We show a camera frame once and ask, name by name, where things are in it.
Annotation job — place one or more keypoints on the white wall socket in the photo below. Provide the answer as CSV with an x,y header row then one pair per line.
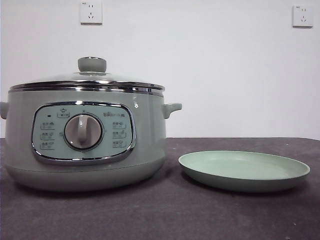
x,y
91,12
303,16

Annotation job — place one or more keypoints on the pale green round plate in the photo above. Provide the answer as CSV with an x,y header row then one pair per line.
x,y
245,178

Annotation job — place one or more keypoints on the pale green electric steamer pot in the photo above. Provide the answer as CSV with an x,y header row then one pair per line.
x,y
150,140

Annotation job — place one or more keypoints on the glass lid with green knob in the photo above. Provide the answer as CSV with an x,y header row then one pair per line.
x,y
92,65

